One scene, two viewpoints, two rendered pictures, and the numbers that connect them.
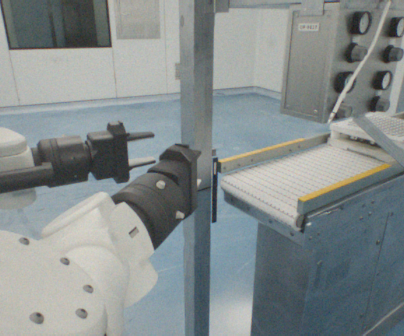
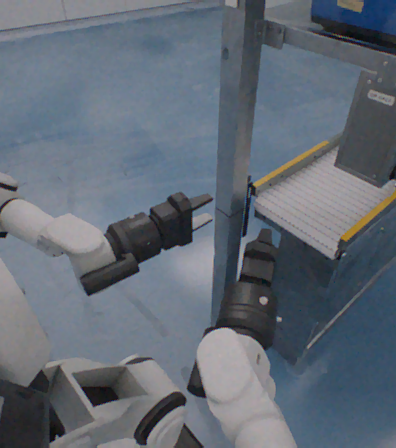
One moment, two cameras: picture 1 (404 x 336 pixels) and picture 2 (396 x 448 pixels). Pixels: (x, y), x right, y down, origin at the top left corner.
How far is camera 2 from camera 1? 34 cm
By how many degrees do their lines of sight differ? 21
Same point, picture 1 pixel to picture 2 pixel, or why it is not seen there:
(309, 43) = (379, 113)
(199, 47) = (245, 83)
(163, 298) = (174, 273)
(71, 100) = (11, 27)
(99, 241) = (268, 410)
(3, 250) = not seen: outside the picture
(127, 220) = (253, 351)
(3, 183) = (98, 286)
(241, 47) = not seen: outside the picture
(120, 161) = (185, 231)
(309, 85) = (372, 152)
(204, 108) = (244, 141)
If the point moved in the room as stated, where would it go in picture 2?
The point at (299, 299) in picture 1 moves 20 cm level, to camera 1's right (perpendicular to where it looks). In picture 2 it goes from (318, 293) to (377, 287)
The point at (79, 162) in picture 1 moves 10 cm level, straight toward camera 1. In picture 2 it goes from (154, 245) to (177, 285)
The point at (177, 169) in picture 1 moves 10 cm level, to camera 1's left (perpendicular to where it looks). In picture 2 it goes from (268, 273) to (205, 278)
